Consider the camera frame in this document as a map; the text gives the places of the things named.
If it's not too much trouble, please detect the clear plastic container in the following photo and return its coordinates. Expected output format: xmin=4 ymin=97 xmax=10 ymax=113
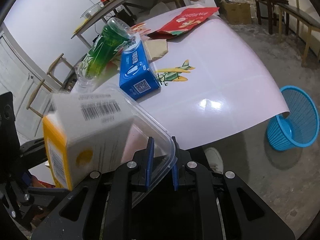
xmin=106 ymin=83 xmax=178 ymax=209

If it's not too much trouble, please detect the white yellow carton box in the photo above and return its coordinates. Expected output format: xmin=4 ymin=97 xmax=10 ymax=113
xmin=42 ymin=90 xmax=133 ymax=190

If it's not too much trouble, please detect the blue trash basket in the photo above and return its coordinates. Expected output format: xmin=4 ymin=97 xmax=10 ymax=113
xmin=266 ymin=86 xmax=319 ymax=152

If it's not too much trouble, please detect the white shoe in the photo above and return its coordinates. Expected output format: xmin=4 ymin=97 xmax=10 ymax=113
xmin=204 ymin=147 xmax=223 ymax=174

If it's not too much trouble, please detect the blue tissue box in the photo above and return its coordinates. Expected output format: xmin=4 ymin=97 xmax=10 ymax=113
xmin=119 ymin=33 xmax=160 ymax=100

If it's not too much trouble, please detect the white plastic tablecloth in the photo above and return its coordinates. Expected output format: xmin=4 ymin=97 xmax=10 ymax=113
xmin=28 ymin=3 xmax=291 ymax=188

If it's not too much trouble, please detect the wooden chair left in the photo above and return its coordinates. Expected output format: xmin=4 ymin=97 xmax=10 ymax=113
xmin=26 ymin=53 xmax=76 ymax=118

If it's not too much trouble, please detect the brown paper piece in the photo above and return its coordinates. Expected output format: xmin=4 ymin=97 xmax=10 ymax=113
xmin=143 ymin=39 xmax=168 ymax=62

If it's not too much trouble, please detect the green plastic bottle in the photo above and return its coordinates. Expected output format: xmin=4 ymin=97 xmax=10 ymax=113
xmin=76 ymin=17 xmax=133 ymax=93

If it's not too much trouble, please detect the red snack bag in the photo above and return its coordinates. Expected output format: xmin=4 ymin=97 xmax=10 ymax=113
xmin=148 ymin=7 xmax=219 ymax=40

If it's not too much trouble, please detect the wooden side table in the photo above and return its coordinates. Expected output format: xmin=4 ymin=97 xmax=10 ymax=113
xmin=71 ymin=0 xmax=190 ymax=48

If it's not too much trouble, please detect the cardboard box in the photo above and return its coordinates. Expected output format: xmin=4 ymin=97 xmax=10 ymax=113
xmin=221 ymin=2 xmax=252 ymax=25

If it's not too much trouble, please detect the dark wooden stool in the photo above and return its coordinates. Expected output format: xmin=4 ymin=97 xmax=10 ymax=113
xmin=254 ymin=0 xmax=289 ymax=35

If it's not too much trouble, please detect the wooden chair dark seat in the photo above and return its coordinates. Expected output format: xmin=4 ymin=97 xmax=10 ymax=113
xmin=279 ymin=0 xmax=319 ymax=67

